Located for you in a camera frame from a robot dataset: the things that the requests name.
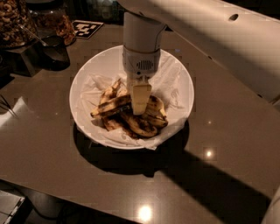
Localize black white fiducial marker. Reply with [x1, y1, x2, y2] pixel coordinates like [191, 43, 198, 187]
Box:
[73, 20, 103, 39]

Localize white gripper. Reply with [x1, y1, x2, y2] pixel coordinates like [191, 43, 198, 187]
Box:
[122, 47, 160, 116]

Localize dark stand block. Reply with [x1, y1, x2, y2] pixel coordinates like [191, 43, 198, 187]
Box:
[1, 41, 42, 77]

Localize right small spotted banana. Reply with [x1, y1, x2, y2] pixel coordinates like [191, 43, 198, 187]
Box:
[141, 114, 168, 129]

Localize white paper towel liner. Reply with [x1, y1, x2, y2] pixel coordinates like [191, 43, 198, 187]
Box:
[80, 53, 186, 151]

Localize grey box bottom left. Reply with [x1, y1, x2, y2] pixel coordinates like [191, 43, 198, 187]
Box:
[0, 191, 25, 224]

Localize glass jar of cashews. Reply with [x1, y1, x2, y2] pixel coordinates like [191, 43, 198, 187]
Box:
[0, 0, 37, 49]

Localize white bowl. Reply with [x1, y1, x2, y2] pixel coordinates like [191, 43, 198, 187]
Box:
[68, 45, 195, 151]

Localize lower left dark banana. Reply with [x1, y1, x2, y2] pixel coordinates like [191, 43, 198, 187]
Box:
[102, 117, 138, 139]

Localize glass jar of nuts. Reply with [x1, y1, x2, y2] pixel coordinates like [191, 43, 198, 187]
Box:
[26, 0, 75, 46]

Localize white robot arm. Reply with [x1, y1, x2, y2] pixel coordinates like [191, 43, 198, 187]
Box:
[117, 0, 280, 114]

